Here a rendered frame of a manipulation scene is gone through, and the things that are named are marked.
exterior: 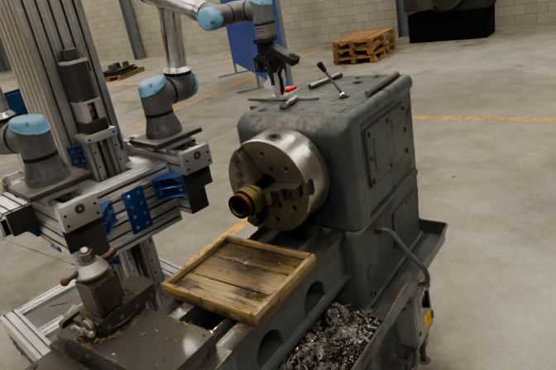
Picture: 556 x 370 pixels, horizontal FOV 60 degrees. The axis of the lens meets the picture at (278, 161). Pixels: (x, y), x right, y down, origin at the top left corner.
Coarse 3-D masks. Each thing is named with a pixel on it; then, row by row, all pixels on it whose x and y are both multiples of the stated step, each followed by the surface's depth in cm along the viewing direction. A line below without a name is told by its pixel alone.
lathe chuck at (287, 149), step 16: (256, 144) 146; (272, 144) 143; (288, 144) 144; (256, 160) 149; (272, 160) 145; (288, 160) 142; (304, 160) 143; (272, 176) 148; (288, 176) 144; (304, 176) 141; (320, 176) 147; (320, 192) 148; (272, 208) 153; (288, 208) 149; (304, 208) 145; (272, 224) 156; (288, 224) 152
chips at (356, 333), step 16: (336, 304) 168; (320, 320) 166; (336, 320) 164; (352, 320) 162; (368, 320) 161; (304, 336) 156; (320, 336) 161; (336, 336) 158; (352, 336) 153; (368, 336) 157; (304, 352) 150; (320, 352) 149; (336, 352) 148; (352, 352) 148; (288, 368) 146; (304, 368) 148; (320, 368) 139; (336, 368) 141
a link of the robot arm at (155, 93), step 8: (144, 80) 196; (152, 80) 193; (160, 80) 191; (168, 80) 197; (144, 88) 190; (152, 88) 190; (160, 88) 191; (168, 88) 195; (176, 88) 198; (144, 96) 191; (152, 96) 191; (160, 96) 192; (168, 96) 195; (176, 96) 198; (144, 104) 193; (152, 104) 192; (160, 104) 192; (168, 104) 195; (144, 112) 196; (152, 112) 193; (160, 112) 193
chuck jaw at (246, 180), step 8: (240, 152) 148; (232, 160) 149; (240, 160) 147; (248, 160) 149; (240, 168) 149; (248, 168) 147; (256, 168) 150; (240, 176) 148; (248, 176) 146; (256, 176) 148; (240, 184) 146; (248, 184) 145
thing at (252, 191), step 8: (240, 192) 142; (248, 192) 141; (256, 192) 142; (232, 200) 141; (240, 200) 139; (248, 200) 139; (256, 200) 141; (232, 208) 142; (240, 208) 145; (248, 208) 139; (256, 208) 141; (240, 216) 141
